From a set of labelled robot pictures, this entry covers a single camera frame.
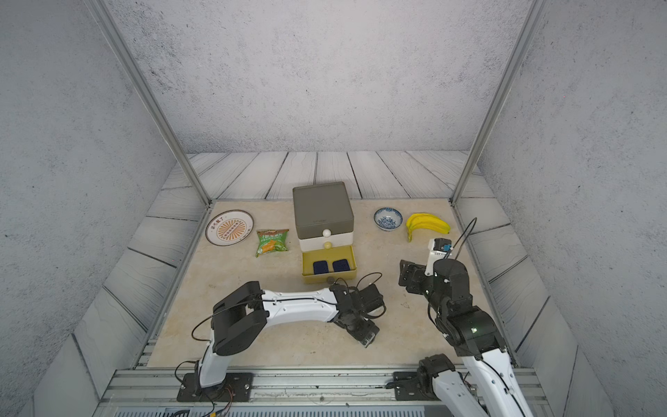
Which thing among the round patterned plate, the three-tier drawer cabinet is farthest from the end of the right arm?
the round patterned plate

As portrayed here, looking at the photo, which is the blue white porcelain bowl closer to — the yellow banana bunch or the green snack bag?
the yellow banana bunch

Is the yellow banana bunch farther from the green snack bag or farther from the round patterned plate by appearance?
the round patterned plate

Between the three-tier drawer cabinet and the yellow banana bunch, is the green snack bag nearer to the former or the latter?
the three-tier drawer cabinet

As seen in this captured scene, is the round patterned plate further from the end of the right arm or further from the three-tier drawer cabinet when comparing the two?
the end of the right arm

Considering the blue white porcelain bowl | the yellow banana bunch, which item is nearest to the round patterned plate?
the blue white porcelain bowl

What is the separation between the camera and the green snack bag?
1.01 m

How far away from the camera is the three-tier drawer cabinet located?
2.91 feet

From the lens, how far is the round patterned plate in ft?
3.59
